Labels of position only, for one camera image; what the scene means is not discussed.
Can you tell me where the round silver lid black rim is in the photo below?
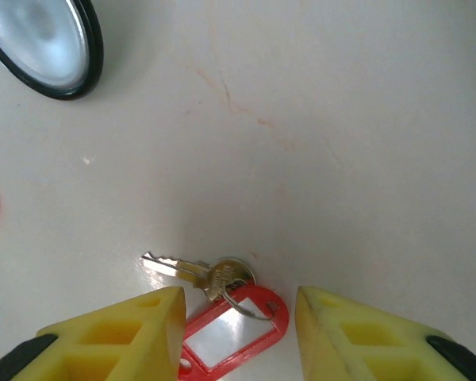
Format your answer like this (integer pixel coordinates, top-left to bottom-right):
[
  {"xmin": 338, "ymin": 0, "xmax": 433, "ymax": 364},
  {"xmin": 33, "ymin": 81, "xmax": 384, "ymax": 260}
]
[{"xmin": 0, "ymin": 0, "xmax": 105, "ymax": 101}]

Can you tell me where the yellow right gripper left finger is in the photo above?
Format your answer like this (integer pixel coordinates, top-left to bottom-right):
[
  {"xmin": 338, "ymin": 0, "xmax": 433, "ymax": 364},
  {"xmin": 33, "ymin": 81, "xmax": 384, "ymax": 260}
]
[{"xmin": 0, "ymin": 286, "xmax": 188, "ymax": 381}]

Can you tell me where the red key tag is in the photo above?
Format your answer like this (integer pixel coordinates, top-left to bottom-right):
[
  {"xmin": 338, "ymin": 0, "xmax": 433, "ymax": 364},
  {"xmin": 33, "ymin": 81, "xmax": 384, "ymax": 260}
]
[{"xmin": 140, "ymin": 250, "xmax": 290, "ymax": 376}]

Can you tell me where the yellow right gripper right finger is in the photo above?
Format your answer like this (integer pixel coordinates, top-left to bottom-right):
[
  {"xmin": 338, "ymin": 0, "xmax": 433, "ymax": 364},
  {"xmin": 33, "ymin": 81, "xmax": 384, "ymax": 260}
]
[{"xmin": 294, "ymin": 285, "xmax": 476, "ymax": 381}]

